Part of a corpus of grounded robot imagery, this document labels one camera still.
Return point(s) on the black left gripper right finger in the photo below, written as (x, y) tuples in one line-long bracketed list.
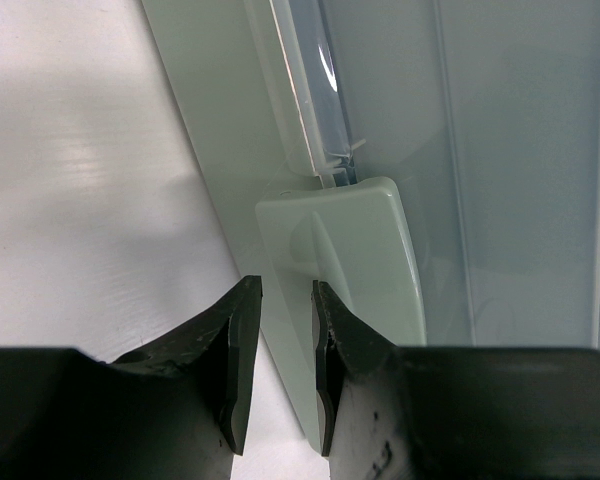
[(395, 412)]

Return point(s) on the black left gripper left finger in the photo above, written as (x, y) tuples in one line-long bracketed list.
[(175, 408)]

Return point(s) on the green cantilever toolbox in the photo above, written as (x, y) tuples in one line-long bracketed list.
[(321, 132)]

